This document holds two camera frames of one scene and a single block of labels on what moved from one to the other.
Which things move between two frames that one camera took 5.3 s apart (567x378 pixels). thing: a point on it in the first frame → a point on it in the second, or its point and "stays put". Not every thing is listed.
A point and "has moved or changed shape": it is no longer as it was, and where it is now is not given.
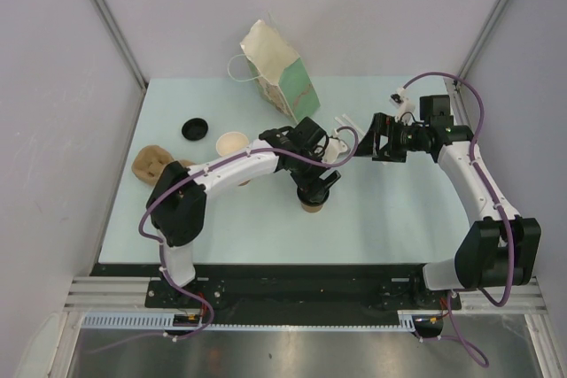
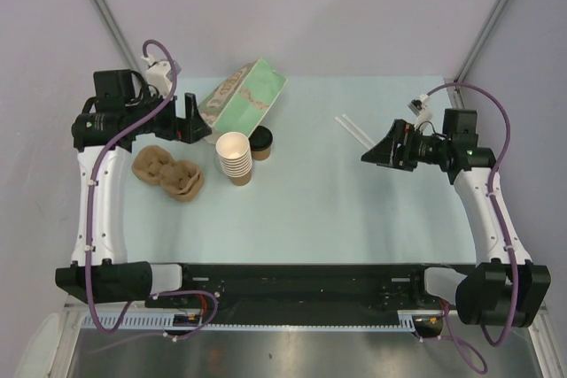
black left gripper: x=313 y=181 → x=187 y=130
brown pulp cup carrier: x=150 y=161 stays put
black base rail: x=290 y=293 stays put
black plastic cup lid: x=313 y=195 has moved or changed shape
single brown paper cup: x=311 y=209 has moved or changed shape
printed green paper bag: x=280 y=73 → x=241 y=102
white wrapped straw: x=339 y=122 stays put
